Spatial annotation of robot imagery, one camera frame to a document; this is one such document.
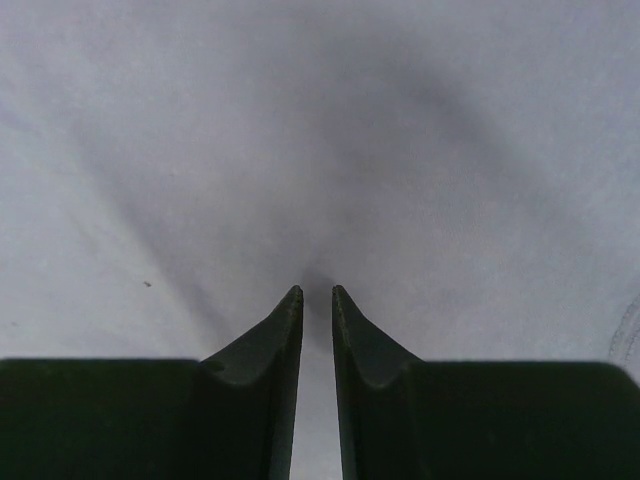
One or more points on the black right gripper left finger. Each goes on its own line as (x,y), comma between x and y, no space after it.
(229,416)

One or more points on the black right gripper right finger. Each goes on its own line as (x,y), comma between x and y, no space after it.
(401,417)

